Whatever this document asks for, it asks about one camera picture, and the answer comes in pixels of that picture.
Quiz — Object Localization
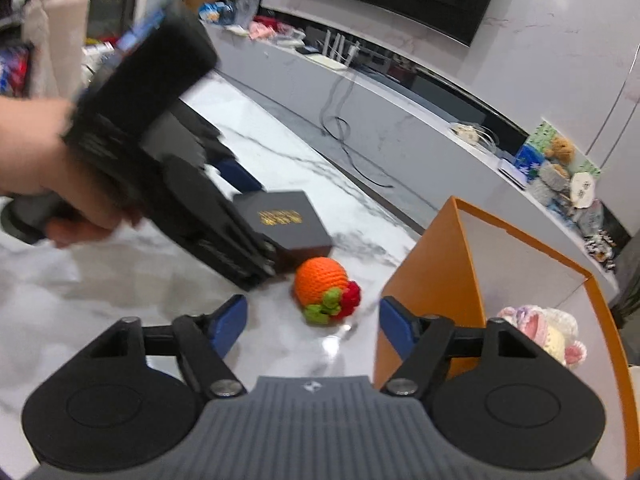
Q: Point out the white wifi router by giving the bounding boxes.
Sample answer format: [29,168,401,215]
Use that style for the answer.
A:
[307,30,360,72]

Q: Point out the brown teddy bear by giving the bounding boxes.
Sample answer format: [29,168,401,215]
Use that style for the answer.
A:
[544,134,575,166]

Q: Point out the black power cable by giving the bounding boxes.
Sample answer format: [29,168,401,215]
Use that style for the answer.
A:
[318,69,396,190]

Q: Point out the person's left hand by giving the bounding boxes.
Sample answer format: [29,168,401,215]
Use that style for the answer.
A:
[1,96,142,248]

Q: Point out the orange storage box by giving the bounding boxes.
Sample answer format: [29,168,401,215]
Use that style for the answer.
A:
[382,197,639,479]

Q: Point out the round white fan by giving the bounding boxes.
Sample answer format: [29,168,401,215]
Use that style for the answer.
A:
[570,172,596,209]

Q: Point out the white tv cabinet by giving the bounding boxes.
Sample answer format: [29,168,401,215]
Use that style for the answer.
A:
[206,26,618,299]

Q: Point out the orange crochet fruit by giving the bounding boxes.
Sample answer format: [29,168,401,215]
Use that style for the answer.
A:
[293,257,361,326]

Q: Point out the black gift box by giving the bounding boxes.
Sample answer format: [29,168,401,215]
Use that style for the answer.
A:
[232,191,333,273]

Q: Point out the cream crochet doll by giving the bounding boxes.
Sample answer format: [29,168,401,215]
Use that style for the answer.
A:
[497,304,588,370]

